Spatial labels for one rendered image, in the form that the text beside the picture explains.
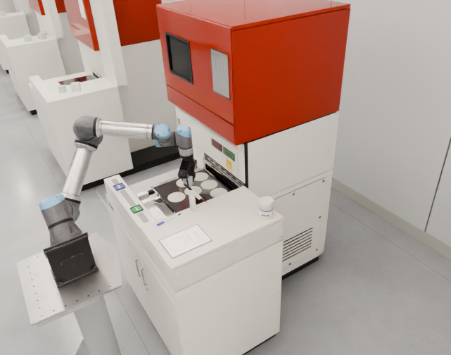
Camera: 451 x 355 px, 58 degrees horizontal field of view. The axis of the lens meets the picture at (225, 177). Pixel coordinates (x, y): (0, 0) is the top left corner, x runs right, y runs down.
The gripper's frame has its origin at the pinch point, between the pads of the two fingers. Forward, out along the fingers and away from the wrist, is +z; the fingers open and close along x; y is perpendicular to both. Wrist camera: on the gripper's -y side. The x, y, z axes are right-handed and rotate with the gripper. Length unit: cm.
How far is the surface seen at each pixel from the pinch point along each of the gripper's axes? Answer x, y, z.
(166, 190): 15.5, 2.8, 6.5
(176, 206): 3.7, -10.8, 6.5
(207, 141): -1.5, 33.5, -11.1
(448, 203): -159, 92, 53
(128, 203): 26.8, -20.9, 0.4
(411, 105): -126, 121, -7
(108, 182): 48.5, -4.2, 0.3
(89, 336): 37, -66, 55
